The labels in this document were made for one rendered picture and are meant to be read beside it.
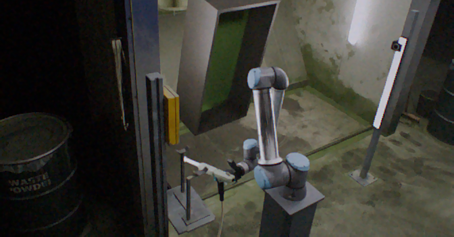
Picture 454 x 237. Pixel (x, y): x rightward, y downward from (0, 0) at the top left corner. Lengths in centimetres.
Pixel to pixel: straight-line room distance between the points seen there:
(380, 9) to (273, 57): 141
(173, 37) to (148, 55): 212
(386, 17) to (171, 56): 230
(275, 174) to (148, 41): 107
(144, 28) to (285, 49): 316
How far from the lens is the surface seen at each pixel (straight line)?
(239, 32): 335
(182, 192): 223
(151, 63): 214
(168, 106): 163
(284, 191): 246
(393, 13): 421
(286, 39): 502
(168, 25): 423
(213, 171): 243
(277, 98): 236
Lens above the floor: 235
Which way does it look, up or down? 30 degrees down
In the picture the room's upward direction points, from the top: 4 degrees clockwise
